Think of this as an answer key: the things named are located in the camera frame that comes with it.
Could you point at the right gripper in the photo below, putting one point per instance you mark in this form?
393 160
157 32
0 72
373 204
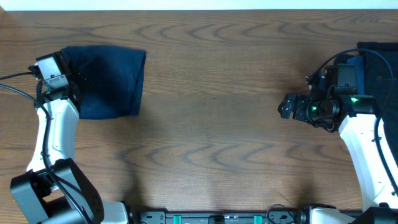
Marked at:
301 102

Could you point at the dark blue shorts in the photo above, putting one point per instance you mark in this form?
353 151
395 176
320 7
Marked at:
112 79

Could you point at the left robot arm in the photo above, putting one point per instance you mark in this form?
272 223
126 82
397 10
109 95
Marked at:
54 189

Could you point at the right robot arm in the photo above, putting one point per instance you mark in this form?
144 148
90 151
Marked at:
361 130

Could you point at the blue garment in pile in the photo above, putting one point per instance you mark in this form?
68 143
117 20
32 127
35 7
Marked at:
358 63

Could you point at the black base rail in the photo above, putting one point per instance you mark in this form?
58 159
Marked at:
274 214

